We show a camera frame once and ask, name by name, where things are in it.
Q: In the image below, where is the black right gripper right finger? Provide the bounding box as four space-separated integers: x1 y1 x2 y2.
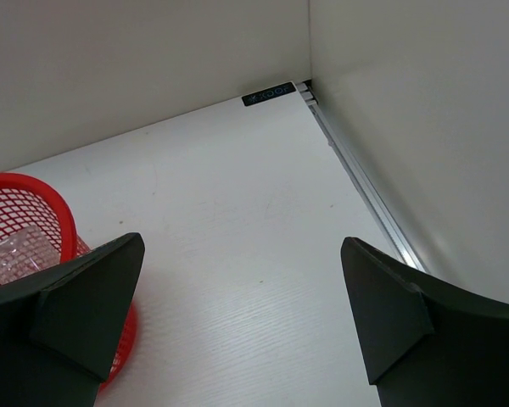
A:
341 237 509 406

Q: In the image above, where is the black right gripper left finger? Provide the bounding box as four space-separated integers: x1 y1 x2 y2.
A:
0 232 145 406

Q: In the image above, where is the blue label plastic bottle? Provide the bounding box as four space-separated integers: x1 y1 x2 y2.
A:
0 226 60 286

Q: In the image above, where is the red mesh plastic bin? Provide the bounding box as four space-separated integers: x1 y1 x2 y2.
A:
0 172 140 395

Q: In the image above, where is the black logo sticker right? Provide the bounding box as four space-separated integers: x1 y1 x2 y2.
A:
241 81 296 107

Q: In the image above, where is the aluminium table edge rail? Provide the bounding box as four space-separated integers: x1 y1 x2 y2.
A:
295 80 430 274

